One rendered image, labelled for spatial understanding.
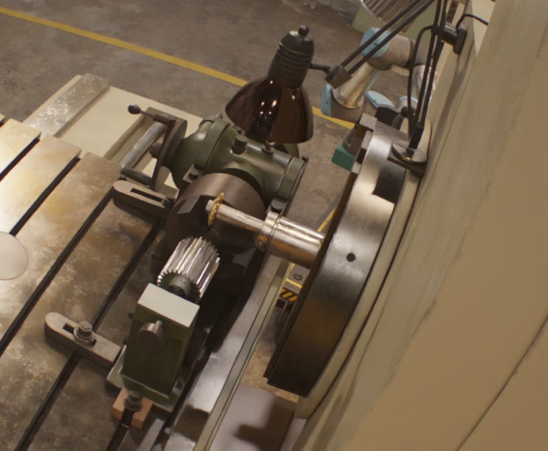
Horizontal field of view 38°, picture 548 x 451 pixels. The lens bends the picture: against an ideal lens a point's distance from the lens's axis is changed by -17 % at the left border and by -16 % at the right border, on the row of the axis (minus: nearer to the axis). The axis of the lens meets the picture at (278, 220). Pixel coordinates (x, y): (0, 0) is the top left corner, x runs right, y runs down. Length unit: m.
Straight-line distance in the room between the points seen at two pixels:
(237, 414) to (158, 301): 0.77
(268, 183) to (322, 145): 3.13
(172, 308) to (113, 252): 0.49
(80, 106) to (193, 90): 2.13
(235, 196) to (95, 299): 0.39
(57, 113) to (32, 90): 1.78
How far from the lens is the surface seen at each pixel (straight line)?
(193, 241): 1.80
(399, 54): 2.84
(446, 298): 0.90
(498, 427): 1.01
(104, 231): 2.18
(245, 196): 1.90
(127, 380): 1.77
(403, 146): 1.57
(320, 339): 1.57
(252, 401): 2.44
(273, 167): 2.08
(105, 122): 3.27
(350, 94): 3.08
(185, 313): 1.67
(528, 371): 0.95
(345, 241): 1.54
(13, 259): 2.02
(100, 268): 2.06
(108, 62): 5.48
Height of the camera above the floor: 2.25
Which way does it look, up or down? 31 degrees down
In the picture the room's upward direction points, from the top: 21 degrees clockwise
